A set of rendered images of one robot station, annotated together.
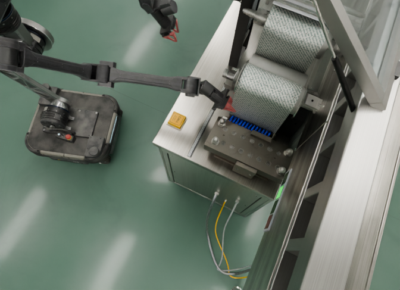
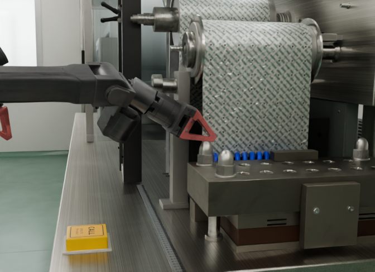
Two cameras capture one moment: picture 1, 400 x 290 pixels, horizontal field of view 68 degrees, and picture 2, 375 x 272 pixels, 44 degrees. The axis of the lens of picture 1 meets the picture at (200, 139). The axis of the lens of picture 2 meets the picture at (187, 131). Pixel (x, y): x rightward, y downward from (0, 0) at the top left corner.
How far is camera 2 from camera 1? 117 cm
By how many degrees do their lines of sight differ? 65
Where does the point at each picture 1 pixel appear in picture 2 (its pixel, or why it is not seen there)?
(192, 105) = (102, 221)
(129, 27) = not seen: outside the picture
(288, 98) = (294, 27)
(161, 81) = (42, 70)
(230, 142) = (255, 170)
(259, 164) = (345, 171)
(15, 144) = not seen: outside the picture
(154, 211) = not seen: outside the picture
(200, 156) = (208, 262)
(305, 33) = not seen: outside the picture
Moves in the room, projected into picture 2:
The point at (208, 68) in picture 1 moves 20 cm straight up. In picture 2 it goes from (91, 190) to (89, 112)
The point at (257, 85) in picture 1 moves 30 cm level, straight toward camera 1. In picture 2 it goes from (235, 25) to (309, 9)
